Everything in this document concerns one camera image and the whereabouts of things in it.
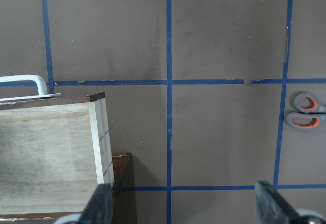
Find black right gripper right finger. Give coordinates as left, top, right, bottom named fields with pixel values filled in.
left=255, top=181, right=301, bottom=224

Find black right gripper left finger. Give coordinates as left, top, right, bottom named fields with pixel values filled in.
left=79, top=183, right=113, bottom=224

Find light wooden drawer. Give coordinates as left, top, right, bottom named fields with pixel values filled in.
left=1, top=93, right=114, bottom=218

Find grey orange handled scissors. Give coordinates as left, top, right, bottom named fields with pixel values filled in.
left=286, top=92, right=325, bottom=129

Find white drawer handle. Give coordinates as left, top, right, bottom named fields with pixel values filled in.
left=1, top=74, right=62, bottom=102

